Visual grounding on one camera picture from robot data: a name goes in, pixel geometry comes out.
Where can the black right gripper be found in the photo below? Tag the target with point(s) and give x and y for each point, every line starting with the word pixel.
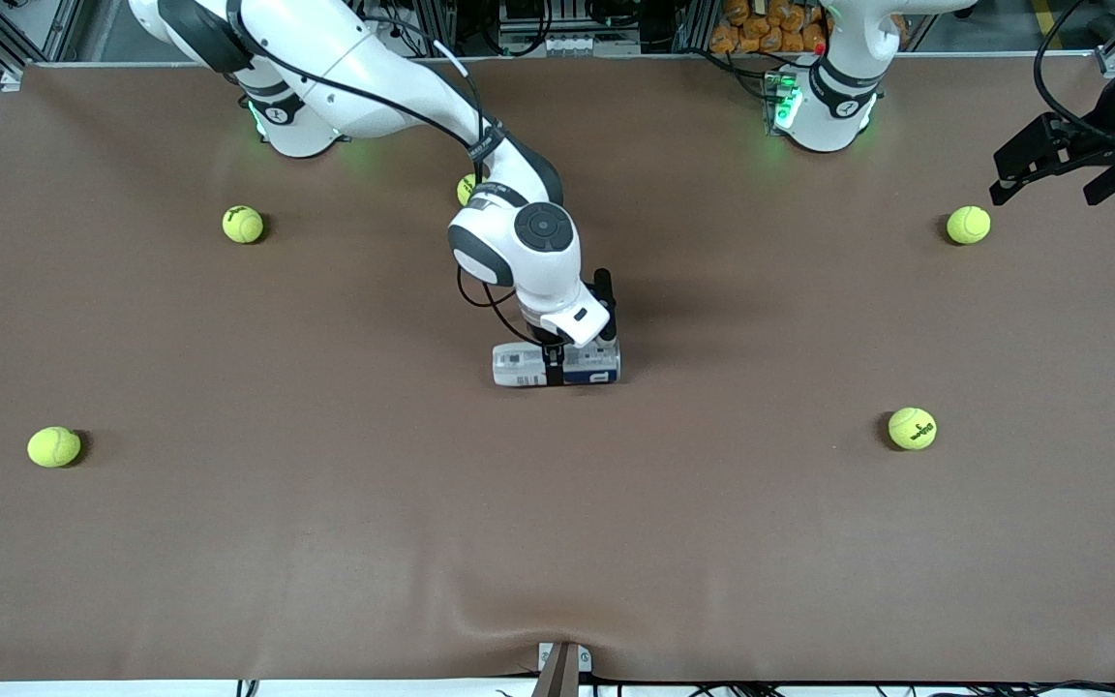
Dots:
pixel 547 337

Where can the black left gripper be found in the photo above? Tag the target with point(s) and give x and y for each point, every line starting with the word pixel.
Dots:
pixel 1092 133

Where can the white blue tennis ball can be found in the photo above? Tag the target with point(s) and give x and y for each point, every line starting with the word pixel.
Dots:
pixel 519 366

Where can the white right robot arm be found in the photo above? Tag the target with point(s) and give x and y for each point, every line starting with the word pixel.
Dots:
pixel 538 252

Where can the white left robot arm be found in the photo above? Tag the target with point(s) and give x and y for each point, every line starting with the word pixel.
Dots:
pixel 828 108

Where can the yellow tennis ball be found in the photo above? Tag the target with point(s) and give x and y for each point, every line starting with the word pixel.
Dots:
pixel 465 191
pixel 968 225
pixel 243 224
pixel 912 428
pixel 54 446

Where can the white power strip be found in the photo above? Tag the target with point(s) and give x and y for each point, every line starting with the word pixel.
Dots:
pixel 567 45

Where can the orange items in bag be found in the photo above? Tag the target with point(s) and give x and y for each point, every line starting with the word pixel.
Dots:
pixel 761 24

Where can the grey metal clamp bracket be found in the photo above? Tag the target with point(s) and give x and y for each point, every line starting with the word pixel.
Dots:
pixel 546 658

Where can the brown mounting post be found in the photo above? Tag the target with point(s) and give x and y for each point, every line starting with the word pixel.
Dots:
pixel 557 678

